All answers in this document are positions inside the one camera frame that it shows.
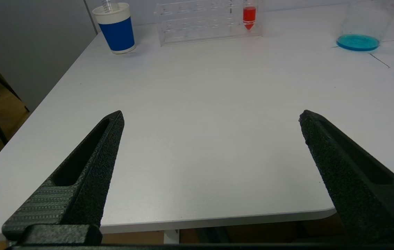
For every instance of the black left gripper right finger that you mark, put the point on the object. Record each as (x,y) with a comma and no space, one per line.
(353,180)

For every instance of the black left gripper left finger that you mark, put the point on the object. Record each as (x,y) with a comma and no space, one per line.
(89,180)

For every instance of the test tube with blue pigment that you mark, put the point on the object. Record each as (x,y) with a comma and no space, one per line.
(106,6)

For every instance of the clear glass beaker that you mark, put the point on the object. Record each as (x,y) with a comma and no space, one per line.
(358,41)

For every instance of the test tube with red pigment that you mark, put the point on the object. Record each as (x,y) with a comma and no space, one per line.
(249,15)

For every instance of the white table leg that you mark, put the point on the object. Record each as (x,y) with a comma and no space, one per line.
(171,236)

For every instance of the blue and white paper cup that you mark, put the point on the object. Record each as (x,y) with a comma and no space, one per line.
(117,34)

